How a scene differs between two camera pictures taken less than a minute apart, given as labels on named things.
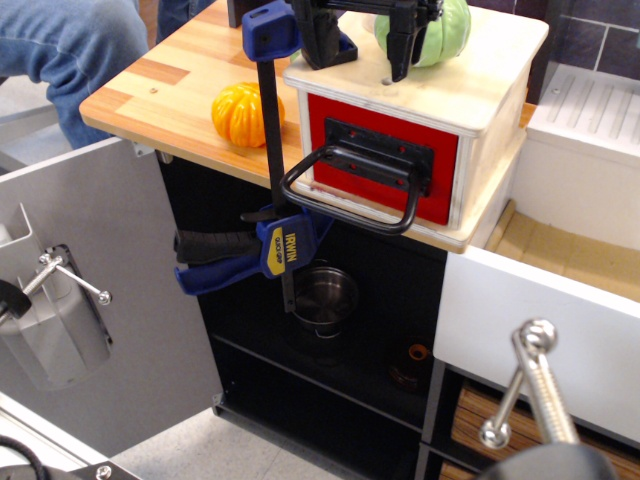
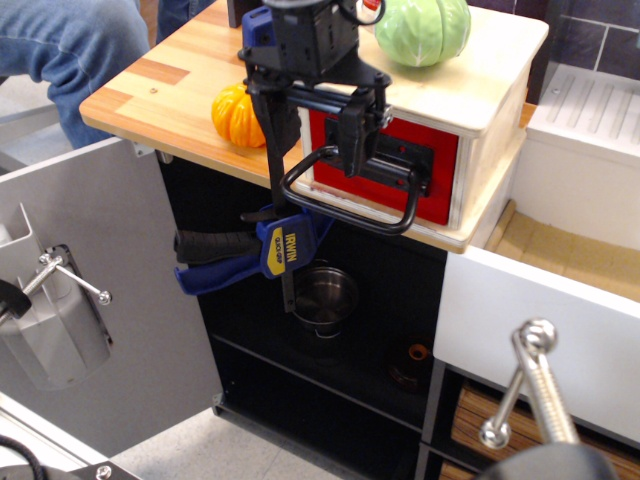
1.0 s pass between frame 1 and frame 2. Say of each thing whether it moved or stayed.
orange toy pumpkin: stayed
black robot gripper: moved
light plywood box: stayed
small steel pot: stayed
